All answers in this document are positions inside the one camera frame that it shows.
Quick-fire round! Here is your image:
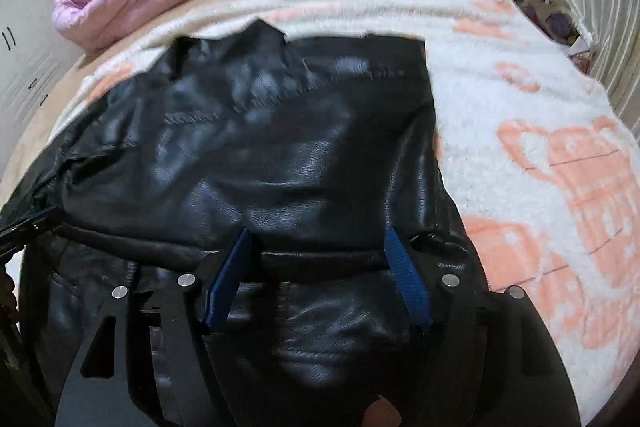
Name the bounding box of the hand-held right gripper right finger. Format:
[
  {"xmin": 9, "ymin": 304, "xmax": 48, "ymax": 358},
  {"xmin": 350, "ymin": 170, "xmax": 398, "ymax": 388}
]
[{"xmin": 382, "ymin": 226, "xmax": 583, "ymax": 427}]

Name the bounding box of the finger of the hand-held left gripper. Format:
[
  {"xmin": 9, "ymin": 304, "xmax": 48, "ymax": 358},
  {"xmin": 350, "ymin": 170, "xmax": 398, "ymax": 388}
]
[{"xmin": 0, "ymin": 205, "xmax": 62, "ymax": 258}]

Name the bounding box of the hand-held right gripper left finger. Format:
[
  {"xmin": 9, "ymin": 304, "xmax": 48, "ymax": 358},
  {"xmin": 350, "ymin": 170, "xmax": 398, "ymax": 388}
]
[{"xmin": 55, "ymin": 227, "xmax": 253, "ymax": 427}]

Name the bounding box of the black leather jacket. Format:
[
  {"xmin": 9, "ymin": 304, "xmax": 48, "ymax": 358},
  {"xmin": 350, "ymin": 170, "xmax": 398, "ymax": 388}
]
[{"xmin": 0, "ymin": 19, "xmax": 493, "ymax": 427}]

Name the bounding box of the person's right hand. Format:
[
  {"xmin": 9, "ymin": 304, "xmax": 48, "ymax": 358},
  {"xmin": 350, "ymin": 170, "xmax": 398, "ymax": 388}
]
[{"xmin": 362, "ymin": 394, "xmax": 403, "ymax": 427}]

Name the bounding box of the white wardrobe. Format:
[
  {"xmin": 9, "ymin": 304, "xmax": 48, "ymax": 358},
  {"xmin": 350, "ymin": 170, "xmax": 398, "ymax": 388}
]
[{"xmin": 0, "ymin": 0, "xmax": 96, "ymax": 148}]

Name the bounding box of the white orange printed blanket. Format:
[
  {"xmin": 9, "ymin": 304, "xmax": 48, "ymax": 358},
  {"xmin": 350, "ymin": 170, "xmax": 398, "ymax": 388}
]
[{"xmin": 47, "ymin": 0, "xmax": 633, "ymax": 425}]

